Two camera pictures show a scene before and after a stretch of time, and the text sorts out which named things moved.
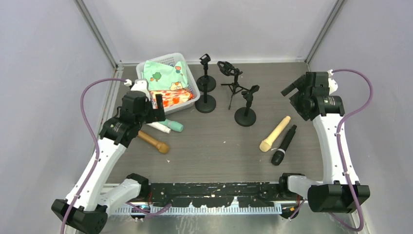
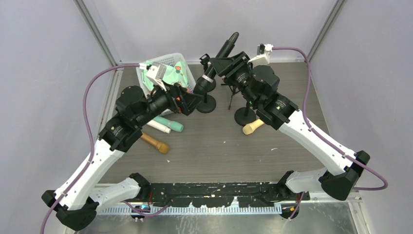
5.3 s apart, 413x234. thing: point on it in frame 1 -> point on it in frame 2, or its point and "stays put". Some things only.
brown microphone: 162,147 stays put
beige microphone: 266,144 -> 249,128
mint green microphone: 172,125 stays put
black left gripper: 152,113 -> 180,100
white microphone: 160,126 stays put
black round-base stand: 205,103 stays put
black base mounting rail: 254,195 stays put
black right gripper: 297,95 -> 231,65
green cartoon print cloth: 157,77 stays put
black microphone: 278,156 -> 202,85
